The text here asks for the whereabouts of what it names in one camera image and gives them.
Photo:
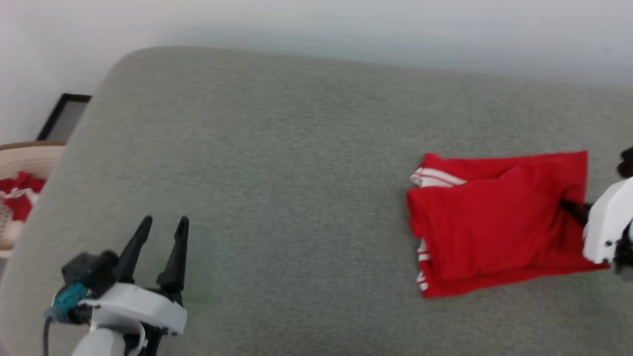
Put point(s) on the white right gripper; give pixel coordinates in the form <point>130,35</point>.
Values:
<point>608,222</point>

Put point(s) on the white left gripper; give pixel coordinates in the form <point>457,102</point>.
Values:
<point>133,306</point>

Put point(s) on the red and white shirt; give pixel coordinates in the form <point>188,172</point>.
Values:
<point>494,222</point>

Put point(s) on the red white garment in basket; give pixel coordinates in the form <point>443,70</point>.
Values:
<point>20,190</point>

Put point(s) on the beige laundry basket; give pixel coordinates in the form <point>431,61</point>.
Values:
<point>29,158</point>

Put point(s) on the grey-green fabric sofa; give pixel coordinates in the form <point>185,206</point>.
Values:
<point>296,173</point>

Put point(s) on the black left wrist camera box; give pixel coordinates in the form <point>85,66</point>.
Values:
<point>91,269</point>

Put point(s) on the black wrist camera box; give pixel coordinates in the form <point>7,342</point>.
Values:
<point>91,269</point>
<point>627,163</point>

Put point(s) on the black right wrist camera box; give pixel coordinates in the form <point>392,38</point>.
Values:
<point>627,163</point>

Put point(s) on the black rectangular frame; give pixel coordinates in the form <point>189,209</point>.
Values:
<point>64,118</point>

